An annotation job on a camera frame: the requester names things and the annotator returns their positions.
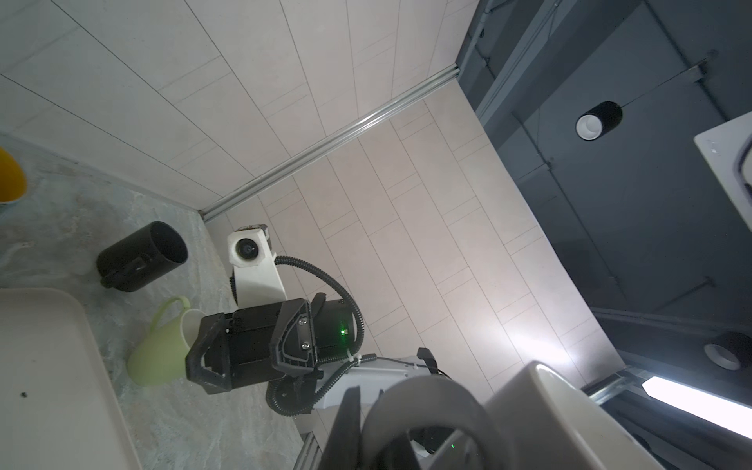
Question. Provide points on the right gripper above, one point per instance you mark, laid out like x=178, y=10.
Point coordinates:
x=268, y=342

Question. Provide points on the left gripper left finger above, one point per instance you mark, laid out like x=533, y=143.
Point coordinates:
x=342, y=451

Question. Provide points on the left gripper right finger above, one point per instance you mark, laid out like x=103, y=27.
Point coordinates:
x=399, y=455

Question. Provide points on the light green mug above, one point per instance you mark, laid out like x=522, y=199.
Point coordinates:
x=160, y=357

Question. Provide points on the black mug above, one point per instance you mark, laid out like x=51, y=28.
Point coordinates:
x=142, y=257

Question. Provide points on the blue patterned mug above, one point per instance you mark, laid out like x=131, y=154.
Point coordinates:
x=13, y=182

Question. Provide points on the grey mug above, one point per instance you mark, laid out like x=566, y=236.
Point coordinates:
x=538, y=420

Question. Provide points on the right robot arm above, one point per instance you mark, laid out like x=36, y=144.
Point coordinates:
x=325, y=387

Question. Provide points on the right corner metal profile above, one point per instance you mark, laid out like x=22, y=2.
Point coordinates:
x=331, y=143

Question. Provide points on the beige tray mat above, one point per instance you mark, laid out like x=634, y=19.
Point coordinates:
x=58, y=406

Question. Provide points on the ceiling tube light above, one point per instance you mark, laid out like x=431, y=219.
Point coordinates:
x=720, y=411

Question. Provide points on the black ceiling spotlight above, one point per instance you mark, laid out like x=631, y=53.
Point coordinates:
x=599, y=121
x=731, y=351

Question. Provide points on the white overhead camera mount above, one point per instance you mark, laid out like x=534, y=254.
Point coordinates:
x=727, y=150

